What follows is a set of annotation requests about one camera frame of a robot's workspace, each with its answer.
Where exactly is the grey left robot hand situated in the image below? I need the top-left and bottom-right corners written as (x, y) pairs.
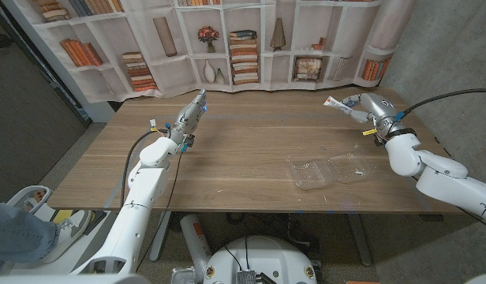
top-left (170, 88), bottom-right (208, 153)

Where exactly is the white plastic footrest base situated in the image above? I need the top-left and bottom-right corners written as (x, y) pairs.
top-left (0, 185), bottom-right (114, 277)

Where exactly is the foil tray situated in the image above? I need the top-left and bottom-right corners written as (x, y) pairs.
top-left (170, 267), bottom-right (196, 284)

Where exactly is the printed bookshelf backdrop cloth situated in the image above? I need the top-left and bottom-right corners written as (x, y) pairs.
top-left (2, 0), bottom-right (417, 104)

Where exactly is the grey table leg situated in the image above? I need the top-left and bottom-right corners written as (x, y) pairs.
top-left (347, 214), bottom-right (373, 267)

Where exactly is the white sneaker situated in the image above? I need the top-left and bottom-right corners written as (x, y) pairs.
top-left (41, 209), bottom-right (92, 264)

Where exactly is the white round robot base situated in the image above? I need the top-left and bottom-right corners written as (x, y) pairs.
top-left (203, 235), bottom-right (318, 284)

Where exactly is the white roll with orange label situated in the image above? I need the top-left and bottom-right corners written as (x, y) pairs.
top-left (179, 214), bottom-right (212, 273)

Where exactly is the person's leg in jeans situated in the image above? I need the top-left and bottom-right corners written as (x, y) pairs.
top-left (0, 200), bottom-right (61, 275)

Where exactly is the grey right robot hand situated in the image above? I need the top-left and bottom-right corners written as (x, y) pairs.
top-left (341, 92), bottom-right (417, 145)

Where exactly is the white table leg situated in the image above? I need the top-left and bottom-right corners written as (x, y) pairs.
top-left (149, 211), bottom-right (172, 263)

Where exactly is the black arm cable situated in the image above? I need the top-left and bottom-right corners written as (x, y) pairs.
top-left (119, 129), bottom-right (173, 208)
top-left (400, 88), bottom-right (486, 118)

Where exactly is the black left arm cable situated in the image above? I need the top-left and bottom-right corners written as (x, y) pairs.
top-left (119, 129), bottom-right (173, 208)

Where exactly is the white toothpaste tube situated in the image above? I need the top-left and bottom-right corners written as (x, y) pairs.
top-left (323, 95), bottom-right (353, 114)

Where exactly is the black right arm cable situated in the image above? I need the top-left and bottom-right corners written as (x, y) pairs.
top-left (400, 88), bottom-right (486, 118)

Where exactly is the black floor cable bundle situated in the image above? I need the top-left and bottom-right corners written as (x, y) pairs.
top-left (225, 212), bottom-right (321, 253)

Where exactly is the clear plastic clamshell container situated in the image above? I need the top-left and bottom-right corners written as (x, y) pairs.
top-left (286, 151), bottom-right (376, 191)

